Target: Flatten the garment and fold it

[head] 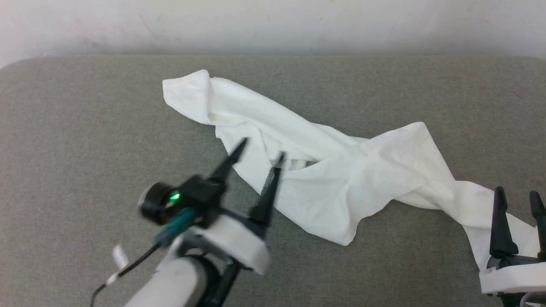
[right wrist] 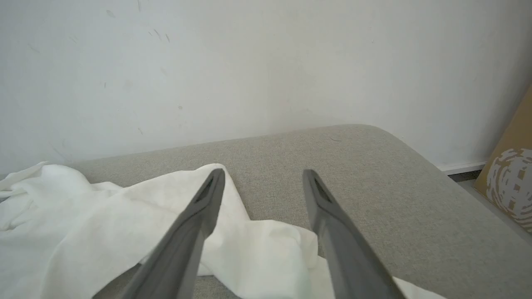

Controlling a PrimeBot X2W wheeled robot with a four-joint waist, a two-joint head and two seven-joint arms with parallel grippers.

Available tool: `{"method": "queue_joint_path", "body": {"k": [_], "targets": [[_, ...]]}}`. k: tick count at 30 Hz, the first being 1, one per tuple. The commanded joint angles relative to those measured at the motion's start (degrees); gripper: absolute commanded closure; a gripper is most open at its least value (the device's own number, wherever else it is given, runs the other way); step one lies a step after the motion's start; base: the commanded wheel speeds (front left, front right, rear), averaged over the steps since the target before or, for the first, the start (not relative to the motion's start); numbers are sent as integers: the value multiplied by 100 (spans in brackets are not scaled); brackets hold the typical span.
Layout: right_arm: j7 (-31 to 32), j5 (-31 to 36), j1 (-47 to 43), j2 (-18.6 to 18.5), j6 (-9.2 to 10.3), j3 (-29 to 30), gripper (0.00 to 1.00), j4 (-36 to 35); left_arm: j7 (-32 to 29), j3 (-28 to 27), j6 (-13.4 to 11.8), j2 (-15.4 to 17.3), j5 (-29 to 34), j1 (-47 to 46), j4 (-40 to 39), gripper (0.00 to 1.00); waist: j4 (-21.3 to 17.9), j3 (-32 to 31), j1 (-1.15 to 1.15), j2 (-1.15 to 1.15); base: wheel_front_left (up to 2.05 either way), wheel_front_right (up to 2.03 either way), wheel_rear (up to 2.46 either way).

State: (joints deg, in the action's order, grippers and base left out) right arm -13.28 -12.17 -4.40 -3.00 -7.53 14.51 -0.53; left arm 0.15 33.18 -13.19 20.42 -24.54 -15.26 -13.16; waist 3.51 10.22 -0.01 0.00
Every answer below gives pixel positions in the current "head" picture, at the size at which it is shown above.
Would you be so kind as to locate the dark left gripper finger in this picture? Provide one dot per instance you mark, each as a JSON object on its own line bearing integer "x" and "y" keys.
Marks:
{"x": 266, "y": 200}
{"x": 228, "y": 164}

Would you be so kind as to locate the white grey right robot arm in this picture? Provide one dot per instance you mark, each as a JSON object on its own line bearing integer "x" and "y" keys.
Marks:
{"x": 514, "y": 300}

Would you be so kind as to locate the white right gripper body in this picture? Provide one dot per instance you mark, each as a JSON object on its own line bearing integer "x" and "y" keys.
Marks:
{"x": 516, "y": 277}

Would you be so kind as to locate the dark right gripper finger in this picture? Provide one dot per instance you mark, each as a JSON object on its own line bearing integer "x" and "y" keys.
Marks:
{"x": 541, "y": 221}
{"x": 501, "y": 230}

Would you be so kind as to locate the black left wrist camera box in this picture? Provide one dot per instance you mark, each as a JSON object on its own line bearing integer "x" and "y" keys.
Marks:
{"x": 202, "y": 196}

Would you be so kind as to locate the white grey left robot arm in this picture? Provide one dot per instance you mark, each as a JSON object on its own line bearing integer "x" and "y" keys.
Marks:
{"x": 179, "y": 285}

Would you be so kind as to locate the black round left wrist module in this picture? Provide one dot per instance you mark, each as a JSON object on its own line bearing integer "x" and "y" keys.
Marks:
{"x": 155, "y": 202}

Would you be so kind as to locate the white t-shirt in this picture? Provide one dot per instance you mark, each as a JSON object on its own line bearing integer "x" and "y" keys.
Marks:
{"x": 341, "y": 179}

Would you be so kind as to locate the grey fabric sofa cushion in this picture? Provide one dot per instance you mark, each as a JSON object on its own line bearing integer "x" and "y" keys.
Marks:
{"x": 85, "y": 128}

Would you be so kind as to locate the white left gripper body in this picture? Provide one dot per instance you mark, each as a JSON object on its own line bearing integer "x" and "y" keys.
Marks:
{"x": 234, "y": 243}

